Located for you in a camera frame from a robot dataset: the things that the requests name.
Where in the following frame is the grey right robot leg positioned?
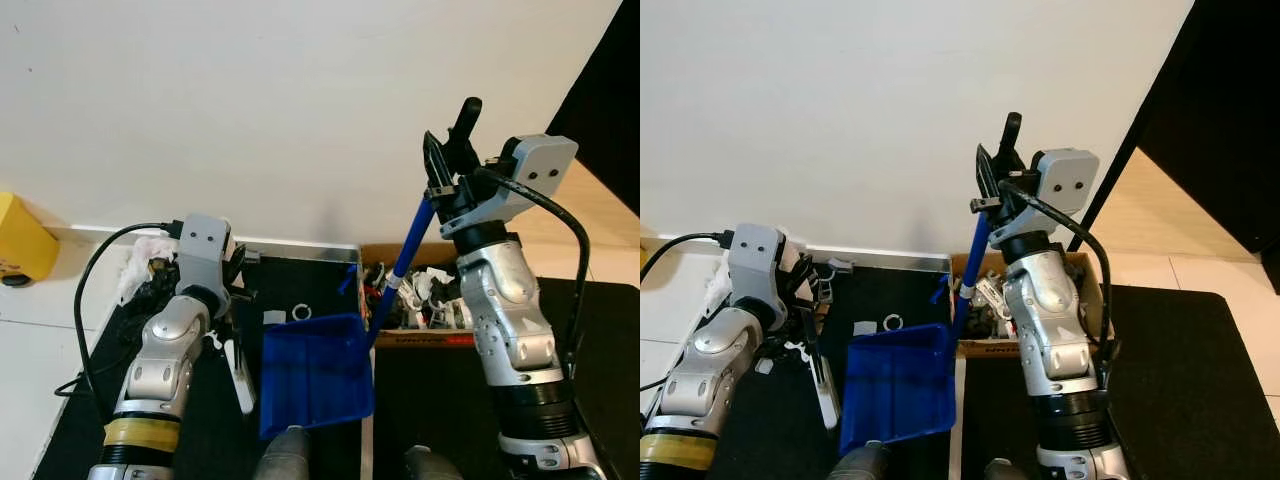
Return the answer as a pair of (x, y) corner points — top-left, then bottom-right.
(404, 445), (465, 480)
(984, 456), (1043, 480)

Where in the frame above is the grey robot leg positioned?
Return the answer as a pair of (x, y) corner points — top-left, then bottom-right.
(404, 445), (465, 480)
(253, 424), (313, 480)
(984, 456), (1043, 480)
(826, 440), (893, 480)

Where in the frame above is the black door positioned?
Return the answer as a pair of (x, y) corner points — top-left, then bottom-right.
(544, 0), (641, 217)
(1138, 0), (1280, 295)

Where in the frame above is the grey left robot leg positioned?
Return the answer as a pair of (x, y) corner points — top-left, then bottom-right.
(826, 440), (893, 480)
(253, 424), (313, 480)

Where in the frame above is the blue long-handled dustpan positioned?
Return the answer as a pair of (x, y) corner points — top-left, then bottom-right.
(838, 112), (1024, 457)
(258, 97), (484, 442)

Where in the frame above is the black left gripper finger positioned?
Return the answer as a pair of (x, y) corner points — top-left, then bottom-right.
(216, 298), (243, 379)
(796, 308), (825, 387)

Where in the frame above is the yellow toy box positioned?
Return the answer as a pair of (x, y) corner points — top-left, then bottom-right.
(0, 191), (60, 288)

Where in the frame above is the cardboard box of clutter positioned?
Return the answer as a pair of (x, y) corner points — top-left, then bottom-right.
(948, 251), (1117, 361)
(359, 242), (478, 349)

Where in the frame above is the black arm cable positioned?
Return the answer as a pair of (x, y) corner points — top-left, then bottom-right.
(640, 231), (737, 393)
(482, 166), (593, 379)
(54, 221), (187, 421)
(1003, 180), (1117, 393)

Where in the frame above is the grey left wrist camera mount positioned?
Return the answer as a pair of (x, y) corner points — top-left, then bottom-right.
(174, 213), (247, 293)
(727, 222), (793, 303)

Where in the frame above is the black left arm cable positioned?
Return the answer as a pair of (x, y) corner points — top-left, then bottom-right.
(54, 221), (187, 421)
(640, 231), (737, 393)

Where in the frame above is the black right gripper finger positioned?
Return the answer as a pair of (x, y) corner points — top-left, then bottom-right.
(423, 129), (453, 191)
(974, 143), (1003, 203)

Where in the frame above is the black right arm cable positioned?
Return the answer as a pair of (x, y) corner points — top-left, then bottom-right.
(1003, 180), (1117, 393)
(482, 166), (593, 379)

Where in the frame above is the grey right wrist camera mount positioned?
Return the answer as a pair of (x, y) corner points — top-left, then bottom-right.
(497, 134), (580, 227)
(1029, 148), (1102, 247)

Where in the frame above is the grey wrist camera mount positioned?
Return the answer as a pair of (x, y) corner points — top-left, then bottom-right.
(174, 213), (247, 293)
(497, 134), (580, 227)
(1029, 148), (1102, 247)
(727, 222), (793, 303)

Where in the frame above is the black floor mat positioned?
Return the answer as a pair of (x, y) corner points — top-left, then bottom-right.
(371, 277), (641, 480)
(33, 254), (363, 480)
(958, 284), (1273, 480)
(700, 262), (953, 480)

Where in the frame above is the white crumpled paper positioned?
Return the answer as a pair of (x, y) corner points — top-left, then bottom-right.
(116, 234), (179, 305)
(702, 262), (733, 313)

